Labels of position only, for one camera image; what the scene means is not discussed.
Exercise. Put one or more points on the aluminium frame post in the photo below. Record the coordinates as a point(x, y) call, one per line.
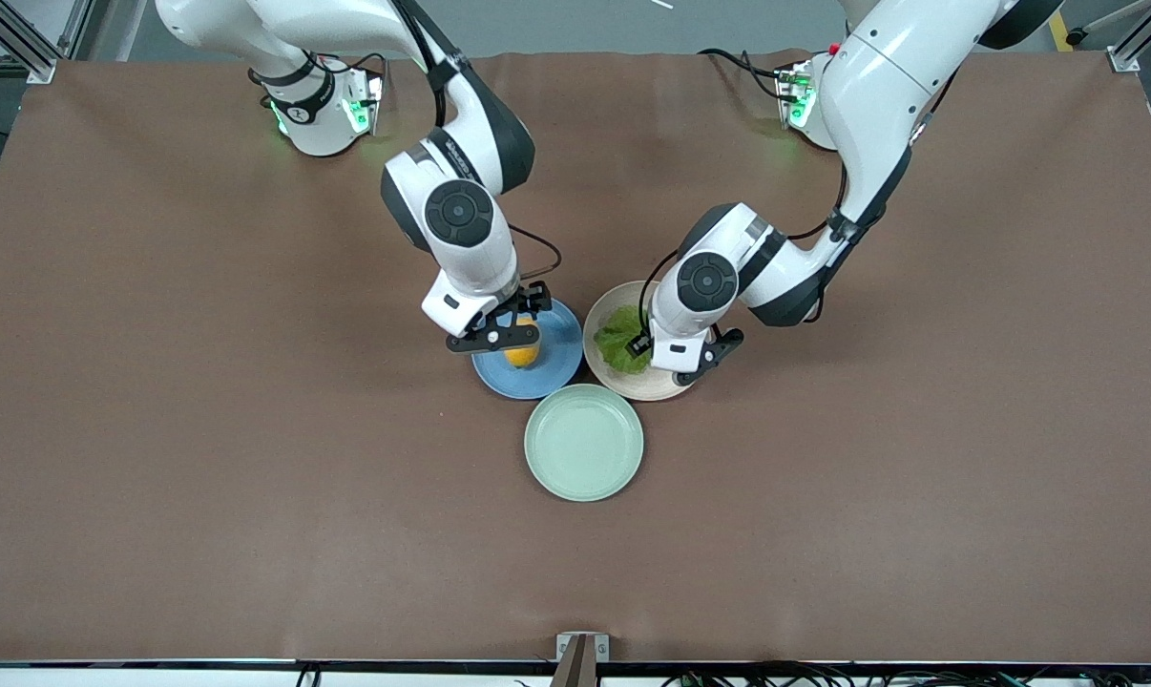
point(22, 43)
point(1143, 38)

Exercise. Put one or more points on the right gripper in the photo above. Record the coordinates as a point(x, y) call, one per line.
point(532, 302)

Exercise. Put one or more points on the yellow lemon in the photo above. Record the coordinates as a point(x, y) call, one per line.
point(521, 358)

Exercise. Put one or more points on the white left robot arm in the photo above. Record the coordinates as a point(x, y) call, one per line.
point(709, 281)

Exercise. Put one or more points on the green lettuce leaf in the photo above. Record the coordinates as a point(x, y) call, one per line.
point(616, 339)

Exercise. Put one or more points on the blue round plate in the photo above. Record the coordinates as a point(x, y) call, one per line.
point(552, 367)

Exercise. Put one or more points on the grey stand leg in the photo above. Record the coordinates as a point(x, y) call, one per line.
point(1110, 21)

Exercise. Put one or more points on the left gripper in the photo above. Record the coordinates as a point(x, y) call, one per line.
point(640, 344)

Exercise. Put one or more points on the beige round plate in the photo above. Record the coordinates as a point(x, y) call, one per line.
point(633, 387)

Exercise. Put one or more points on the metal table edge bracket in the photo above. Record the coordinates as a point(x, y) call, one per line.
point(582, 658)

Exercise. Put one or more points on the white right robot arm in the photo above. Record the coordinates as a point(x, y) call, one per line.
point(461, 215)

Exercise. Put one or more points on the pale green round plate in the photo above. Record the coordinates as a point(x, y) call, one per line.
point(585, 444)

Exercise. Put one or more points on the brown table cover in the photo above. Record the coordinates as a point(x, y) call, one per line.
point(251, 429)

